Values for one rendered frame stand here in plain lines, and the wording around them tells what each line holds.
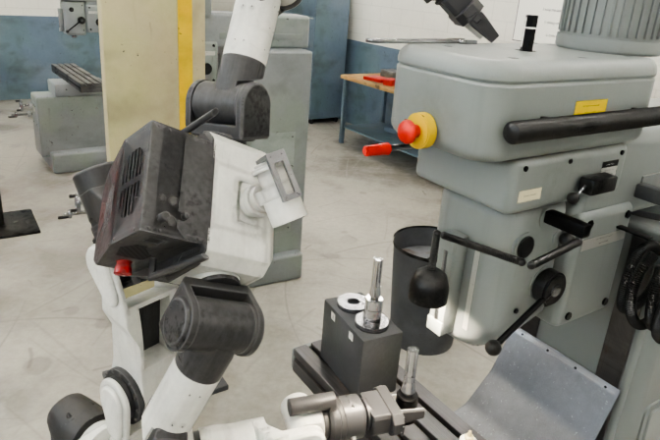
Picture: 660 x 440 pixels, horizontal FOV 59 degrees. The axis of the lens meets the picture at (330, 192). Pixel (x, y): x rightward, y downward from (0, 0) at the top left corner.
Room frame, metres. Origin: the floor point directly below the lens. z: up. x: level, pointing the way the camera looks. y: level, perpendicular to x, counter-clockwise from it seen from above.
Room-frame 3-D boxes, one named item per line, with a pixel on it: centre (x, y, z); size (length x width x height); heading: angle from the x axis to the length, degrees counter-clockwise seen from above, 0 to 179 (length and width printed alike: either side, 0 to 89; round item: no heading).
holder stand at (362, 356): (1.37, -0.11, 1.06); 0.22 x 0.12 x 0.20; 28
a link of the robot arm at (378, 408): (1.00, -0.11, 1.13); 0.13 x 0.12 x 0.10; 20
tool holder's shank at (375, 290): (1.33, -0.13, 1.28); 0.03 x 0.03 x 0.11
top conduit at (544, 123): (0.98, -0.44, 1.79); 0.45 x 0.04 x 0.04; 125
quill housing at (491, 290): (1.08, -0.34, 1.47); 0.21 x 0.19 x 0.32; 35
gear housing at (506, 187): (1.11, -0.37, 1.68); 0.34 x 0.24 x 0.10; 125
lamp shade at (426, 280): (0.95, -0.19, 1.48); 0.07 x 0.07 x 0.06
